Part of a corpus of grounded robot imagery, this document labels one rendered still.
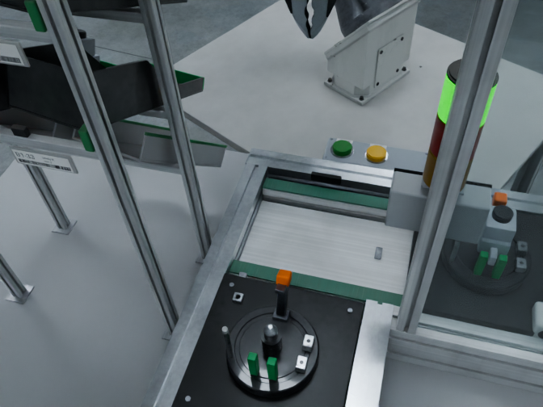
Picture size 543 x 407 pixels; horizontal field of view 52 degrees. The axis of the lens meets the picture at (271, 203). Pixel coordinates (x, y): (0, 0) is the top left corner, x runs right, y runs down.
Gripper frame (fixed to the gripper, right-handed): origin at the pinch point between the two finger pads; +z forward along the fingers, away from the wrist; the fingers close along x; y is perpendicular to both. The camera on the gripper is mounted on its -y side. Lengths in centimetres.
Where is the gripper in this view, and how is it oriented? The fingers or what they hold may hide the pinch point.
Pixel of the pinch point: (309, 33)
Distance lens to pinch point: 98.1
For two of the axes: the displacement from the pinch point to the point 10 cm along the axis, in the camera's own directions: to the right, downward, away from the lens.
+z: 0.5, 6.5, 7.6
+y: 2.7, -7.4, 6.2
